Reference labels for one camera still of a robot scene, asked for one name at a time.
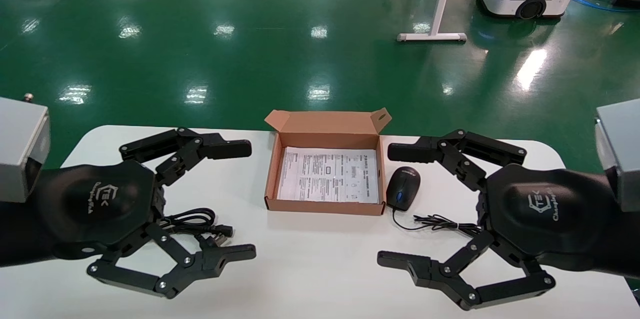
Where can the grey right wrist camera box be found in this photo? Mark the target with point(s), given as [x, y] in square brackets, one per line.
[622, 151]

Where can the white T-shaped stand leg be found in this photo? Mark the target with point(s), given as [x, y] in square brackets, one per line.
[442, 4]

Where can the white printed paper sheet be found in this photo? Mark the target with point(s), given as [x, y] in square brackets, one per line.
[327, 174]

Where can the brown cardboard box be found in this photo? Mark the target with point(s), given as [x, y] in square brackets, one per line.
[327, 128]

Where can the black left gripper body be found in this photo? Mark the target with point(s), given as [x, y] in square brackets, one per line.
[95, 204]

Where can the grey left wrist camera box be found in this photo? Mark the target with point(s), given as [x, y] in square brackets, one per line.
[17, 149]

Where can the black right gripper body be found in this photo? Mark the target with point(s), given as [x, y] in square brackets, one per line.
[545, 209]

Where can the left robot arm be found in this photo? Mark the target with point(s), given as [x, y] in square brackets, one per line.
[20, 234]

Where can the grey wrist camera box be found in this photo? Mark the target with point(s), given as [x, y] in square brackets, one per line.
[622, 151]
[17, 149]

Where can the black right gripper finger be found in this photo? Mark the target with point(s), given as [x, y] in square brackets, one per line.
[415, 153]
[425, 269]

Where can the black power adapter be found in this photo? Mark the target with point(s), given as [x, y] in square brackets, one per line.
[627, 0]

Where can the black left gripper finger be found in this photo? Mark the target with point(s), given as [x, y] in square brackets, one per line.
[225, 149]
[210, 261]

